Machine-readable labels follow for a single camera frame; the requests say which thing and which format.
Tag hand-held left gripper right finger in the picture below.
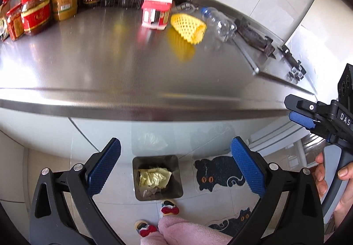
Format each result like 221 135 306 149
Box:
229 136 324 245

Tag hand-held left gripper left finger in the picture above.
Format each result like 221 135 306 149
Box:
29 137 123 245

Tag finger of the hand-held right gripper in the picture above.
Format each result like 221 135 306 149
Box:
284 94 338 118
289 112 333 142

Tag yellow plastic bag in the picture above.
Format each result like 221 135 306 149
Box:
138 168 172 191

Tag dark square trash bin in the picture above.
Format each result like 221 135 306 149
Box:
132 155 184 202

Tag clear plastic bottle blue cap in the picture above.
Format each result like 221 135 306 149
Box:
200 6 238 42

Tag yellow foam fruit net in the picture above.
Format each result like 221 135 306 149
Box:
170 13 207 45

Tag small clear plastic wrapper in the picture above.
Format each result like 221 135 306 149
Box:
176 2 199 13

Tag white red carton box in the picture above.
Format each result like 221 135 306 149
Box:
141 0 174 31

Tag person's right hand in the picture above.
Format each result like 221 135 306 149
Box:
315 151 353 237

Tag black cat floor mat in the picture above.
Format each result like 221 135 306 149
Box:
193 155 246 193

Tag steel gas stove top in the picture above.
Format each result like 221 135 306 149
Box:
234 16 316 95

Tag small gas burner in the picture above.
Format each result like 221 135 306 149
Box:
281 45 303 69

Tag red bow slipper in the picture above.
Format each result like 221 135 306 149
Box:
160 199 180 218
135 220 158 238

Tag large gas burner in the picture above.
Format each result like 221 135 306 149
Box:
237 17 276 60

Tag person's pink pants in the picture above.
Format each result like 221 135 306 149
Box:
141 216 235 245

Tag small red lid jar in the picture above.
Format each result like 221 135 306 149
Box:
6 4 25 42

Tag large red lid jar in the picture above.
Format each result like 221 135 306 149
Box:
21 0 53 36

